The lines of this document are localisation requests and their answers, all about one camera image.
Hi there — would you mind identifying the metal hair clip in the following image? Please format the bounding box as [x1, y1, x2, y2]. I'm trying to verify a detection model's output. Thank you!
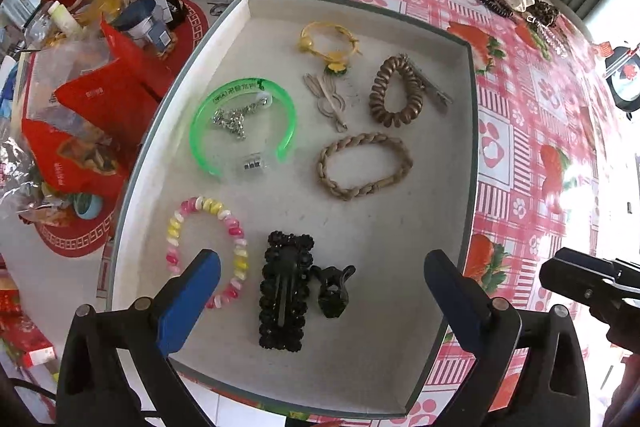
[397, 53, 453, 114]

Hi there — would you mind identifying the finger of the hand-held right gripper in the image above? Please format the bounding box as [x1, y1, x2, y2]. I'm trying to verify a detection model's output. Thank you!
[589, 292, 640, 348]
[539, 247, 640, 308]

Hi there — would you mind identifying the dark brown beaded hair clip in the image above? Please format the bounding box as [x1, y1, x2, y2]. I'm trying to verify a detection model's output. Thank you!
[475, 0, 516, 18]

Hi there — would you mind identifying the pastel spiral hair tie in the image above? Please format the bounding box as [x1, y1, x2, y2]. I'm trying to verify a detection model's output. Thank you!
[167, 195, 249, 310]

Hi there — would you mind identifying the blue tape roll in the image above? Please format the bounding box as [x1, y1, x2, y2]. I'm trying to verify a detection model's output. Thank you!
[72, 192, 106, 220]

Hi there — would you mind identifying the black claw clip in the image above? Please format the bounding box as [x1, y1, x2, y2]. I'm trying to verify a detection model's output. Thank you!
[310, 264, 357, 319]

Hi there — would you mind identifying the leopard print scrunchie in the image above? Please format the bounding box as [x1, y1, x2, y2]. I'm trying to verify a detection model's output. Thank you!
[525, 0, 561, 28]

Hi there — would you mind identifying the black beaded hair clip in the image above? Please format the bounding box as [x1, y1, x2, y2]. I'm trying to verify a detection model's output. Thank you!
[258, 231, 315, 352]

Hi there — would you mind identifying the grey cardboard box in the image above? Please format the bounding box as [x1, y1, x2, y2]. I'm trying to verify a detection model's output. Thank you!
[102, 0, 480, 419]

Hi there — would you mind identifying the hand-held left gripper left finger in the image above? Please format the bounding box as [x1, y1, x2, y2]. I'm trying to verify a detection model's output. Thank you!
[56, 248, 222, 427]

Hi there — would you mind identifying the blue lid jar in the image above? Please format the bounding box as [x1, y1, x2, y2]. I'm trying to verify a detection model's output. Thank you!
[115, 0, 173, 52]

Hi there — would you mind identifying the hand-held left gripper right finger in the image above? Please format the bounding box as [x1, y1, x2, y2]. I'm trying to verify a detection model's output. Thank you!
[423, 249, 592, 427]

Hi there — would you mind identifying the beige wire hair clip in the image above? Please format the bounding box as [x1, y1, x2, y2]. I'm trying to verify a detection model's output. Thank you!
[302, 73, 348, 132]

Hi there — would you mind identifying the white bottle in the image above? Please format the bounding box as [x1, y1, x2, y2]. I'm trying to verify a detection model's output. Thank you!
[47, 1, 83, 32]

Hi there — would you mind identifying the red snack bag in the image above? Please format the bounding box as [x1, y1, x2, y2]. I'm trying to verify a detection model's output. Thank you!
[20, 22, 176, 200]

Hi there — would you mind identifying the black round ornament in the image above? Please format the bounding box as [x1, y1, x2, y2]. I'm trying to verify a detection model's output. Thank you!
[605, 47, 640, 112]

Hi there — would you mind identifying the green translucent bangle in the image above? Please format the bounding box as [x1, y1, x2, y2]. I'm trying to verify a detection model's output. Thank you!
[191, 78, 297, 178]

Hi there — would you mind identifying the yellow hair tie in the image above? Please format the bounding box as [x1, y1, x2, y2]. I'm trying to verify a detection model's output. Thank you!
[299, 22, 362, 78]

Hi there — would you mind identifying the clear spiral hair tie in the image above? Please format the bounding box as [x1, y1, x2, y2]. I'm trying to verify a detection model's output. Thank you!
[540, 27, 571, 60]

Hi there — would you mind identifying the brown spiral hair tie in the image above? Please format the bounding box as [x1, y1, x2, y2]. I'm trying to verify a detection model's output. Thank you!
[369, 55, 426, 130]

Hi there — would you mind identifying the beige chain bracelet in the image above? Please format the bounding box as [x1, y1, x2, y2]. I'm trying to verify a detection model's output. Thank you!
[316, 133, 414, 202]

